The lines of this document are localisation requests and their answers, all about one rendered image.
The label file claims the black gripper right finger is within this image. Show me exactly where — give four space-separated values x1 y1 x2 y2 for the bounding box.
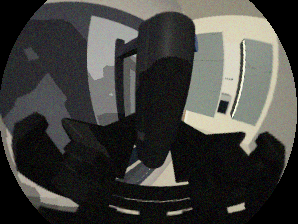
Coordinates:
170 120 246 183

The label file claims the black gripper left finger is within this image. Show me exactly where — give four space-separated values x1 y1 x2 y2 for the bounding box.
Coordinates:
61 113 136 179

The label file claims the white square tile with dark center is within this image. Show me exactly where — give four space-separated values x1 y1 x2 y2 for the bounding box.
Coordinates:
125 145 140 173

